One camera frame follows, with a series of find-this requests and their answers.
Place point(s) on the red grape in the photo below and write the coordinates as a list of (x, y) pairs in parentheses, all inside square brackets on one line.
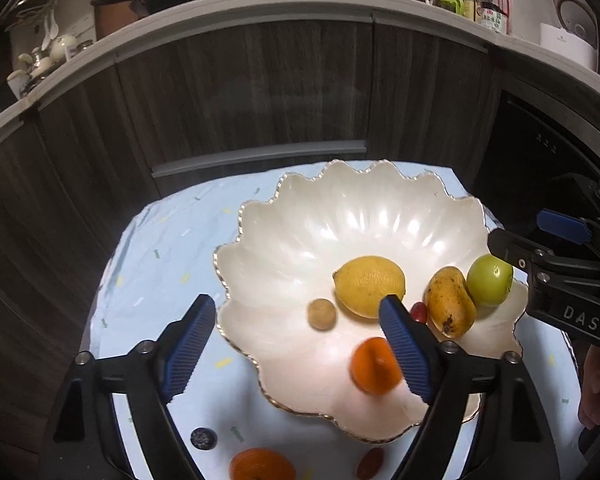
[(370, 462), (419, 311)]

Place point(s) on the orange tangerine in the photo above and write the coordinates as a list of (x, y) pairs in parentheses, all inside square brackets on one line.
[(262, 466), (372, 367)]

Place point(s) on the wooden cutting board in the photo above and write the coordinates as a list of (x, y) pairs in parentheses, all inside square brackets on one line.
[(112, 17)]

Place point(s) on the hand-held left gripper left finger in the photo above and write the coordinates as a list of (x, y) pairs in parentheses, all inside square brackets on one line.
[(187, 355)]

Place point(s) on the yellow lemon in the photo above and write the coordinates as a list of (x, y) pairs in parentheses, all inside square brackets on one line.
[(367, 285)]

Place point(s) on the green apple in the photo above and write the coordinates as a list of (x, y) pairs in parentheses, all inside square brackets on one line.
[(490, 280)]

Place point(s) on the blueberry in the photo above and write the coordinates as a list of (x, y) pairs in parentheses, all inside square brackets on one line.
[(203, 437)]

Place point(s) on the dark soy sauce bottle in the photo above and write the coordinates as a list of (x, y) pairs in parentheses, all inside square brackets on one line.
[(495, 10)]

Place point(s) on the wooden wall rack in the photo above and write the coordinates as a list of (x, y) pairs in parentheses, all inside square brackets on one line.
[(30, 0)]

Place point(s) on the light blue patterned cloth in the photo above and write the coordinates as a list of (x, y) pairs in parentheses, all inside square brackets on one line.
[(145, 280)]

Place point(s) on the yellow spotted mango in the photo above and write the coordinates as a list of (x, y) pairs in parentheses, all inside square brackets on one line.
[(450, 302)]

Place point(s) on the white hanging ladle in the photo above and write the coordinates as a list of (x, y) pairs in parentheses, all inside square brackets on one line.
[(49, 30)]

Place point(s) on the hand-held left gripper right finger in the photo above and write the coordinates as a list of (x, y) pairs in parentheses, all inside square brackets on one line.
[(406, 350)]

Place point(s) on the black built-in dishwasher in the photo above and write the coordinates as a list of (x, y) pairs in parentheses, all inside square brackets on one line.
[(545, 160)]

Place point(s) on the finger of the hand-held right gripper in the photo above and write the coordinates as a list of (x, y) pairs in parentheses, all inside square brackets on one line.
[(562, 225), (515, 250)]

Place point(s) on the white rice cooker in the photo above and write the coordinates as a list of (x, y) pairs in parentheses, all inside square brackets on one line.
[(572, 30)]

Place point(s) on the white scalloped bowl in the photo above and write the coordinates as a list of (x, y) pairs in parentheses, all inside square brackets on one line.
[(330, 220)]

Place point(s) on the brown longan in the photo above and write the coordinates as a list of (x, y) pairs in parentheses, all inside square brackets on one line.
[(322, 314)]

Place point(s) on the white teapot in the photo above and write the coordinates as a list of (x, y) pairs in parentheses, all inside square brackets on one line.
[(62, 47)]

